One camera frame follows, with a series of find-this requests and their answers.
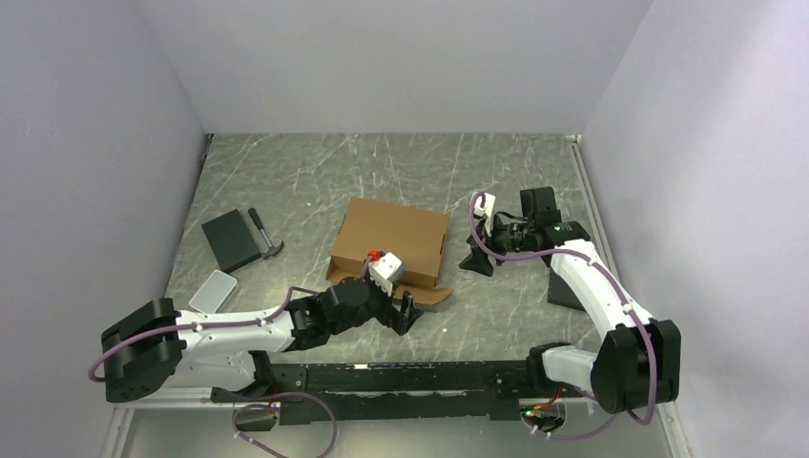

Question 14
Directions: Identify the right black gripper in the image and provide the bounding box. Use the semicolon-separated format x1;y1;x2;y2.
460;212;534;277

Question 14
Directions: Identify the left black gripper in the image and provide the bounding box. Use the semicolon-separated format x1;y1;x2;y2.
330;259;425;336

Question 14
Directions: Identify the brown cardboard box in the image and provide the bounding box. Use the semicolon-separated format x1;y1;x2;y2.
325;197;452;307

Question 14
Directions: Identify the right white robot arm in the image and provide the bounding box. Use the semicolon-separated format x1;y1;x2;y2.
459;187;681;425

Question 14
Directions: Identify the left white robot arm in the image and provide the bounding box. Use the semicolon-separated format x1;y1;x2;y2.
87;277;423;403

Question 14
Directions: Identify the right black rectangular pad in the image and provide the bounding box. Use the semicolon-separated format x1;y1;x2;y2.
547;268;585;312

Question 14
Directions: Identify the black rectangular pad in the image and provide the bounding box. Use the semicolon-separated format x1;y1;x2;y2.
547;268;585;312
201;209;261;274

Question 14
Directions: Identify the left black rectangular pad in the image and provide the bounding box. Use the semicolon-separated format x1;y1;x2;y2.
201;209;261;274

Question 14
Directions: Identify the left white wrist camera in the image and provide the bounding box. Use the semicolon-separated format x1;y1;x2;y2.
367;251;405;296

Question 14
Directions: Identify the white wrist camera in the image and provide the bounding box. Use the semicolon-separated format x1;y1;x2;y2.
367;251;405;296
473;193;496;238

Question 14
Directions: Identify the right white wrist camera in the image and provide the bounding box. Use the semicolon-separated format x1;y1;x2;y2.
473;193;496;238

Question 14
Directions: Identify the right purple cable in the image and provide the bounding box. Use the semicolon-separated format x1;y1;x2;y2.
468;191;658;443

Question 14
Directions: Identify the black handled claw hammer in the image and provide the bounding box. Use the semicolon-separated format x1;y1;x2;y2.
247;207;284;260

